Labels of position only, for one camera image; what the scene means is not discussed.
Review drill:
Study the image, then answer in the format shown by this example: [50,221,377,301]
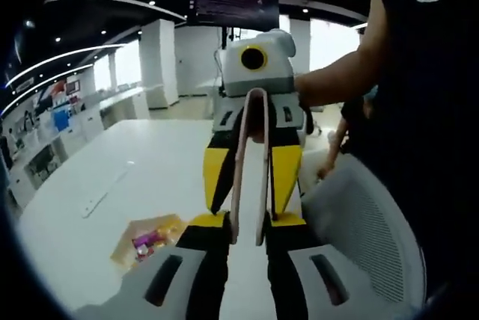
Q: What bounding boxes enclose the yellow food packet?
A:
[155,222,188,246]

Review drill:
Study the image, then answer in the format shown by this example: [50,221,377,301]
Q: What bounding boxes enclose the pink food tongs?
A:
[228,87,272,247]

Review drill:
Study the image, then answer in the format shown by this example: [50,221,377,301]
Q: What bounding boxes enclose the white mesh office chair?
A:
[301,155,427,304]

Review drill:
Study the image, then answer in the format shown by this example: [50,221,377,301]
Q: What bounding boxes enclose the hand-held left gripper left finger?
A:
[73,210,231,320]

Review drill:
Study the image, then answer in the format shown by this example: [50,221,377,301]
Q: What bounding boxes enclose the bright purple food packet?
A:
[131,232,160,261]

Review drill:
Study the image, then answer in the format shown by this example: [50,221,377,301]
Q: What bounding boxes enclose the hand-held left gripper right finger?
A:
[261,210,413,320]

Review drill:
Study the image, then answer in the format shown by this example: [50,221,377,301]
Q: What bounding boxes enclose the long white counter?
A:
[7,86,150,201]

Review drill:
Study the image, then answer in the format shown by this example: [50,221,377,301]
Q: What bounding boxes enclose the beige hexagonal container tray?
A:
[110,213,190,272]

